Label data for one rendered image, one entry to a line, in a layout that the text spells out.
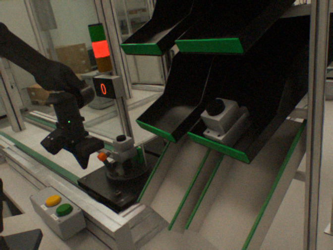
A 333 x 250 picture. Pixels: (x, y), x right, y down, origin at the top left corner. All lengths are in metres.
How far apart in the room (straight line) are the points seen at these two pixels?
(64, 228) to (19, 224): 0.27
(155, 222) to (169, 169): 0.17
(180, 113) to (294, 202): 0.47
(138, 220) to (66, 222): 0.19
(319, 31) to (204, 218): 0.39
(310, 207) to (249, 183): 0.11
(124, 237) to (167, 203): 0.15
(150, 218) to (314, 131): 0.47
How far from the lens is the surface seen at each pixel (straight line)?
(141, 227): 0.77
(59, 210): 0.84
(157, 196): 0.70
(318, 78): 0.48
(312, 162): 0.54
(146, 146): 1.05
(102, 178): 0.91
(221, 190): 0.60
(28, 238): 0.63
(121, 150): 0.84
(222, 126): 0.44
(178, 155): 0.69
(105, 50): 1.00
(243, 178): 0.59
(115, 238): 0.73
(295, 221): 0.85
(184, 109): 0.59
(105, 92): 1.02
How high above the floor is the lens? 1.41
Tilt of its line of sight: 21 degrees down
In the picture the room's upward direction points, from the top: 9 degrees counter-clockwise
